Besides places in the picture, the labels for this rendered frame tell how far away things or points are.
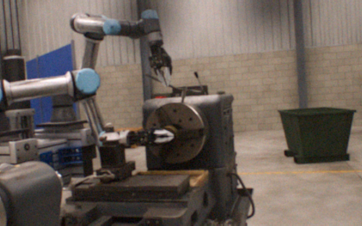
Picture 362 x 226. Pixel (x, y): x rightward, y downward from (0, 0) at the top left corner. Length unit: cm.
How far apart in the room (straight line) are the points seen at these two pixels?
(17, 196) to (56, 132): 149
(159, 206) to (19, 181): 60
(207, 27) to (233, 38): 89
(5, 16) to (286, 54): 1020
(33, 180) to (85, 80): 97
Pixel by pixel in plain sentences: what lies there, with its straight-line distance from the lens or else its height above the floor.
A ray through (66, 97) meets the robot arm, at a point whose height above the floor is 130.
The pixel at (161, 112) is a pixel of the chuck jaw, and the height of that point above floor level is 119.
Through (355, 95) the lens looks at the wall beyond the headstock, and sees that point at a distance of 1197.
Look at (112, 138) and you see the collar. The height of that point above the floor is 113.
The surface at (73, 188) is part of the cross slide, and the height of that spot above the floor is 95.
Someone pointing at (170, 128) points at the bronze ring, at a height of 111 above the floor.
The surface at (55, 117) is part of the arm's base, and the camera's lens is 222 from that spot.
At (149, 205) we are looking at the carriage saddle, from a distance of 130.
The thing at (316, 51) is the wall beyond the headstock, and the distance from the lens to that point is 1185.
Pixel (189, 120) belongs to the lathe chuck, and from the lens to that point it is 187.
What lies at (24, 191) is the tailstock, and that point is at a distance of 79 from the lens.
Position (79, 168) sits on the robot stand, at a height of 90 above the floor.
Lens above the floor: 127
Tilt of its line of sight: 3 degrees down
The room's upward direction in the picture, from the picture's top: 4 degrees counter-clockwise
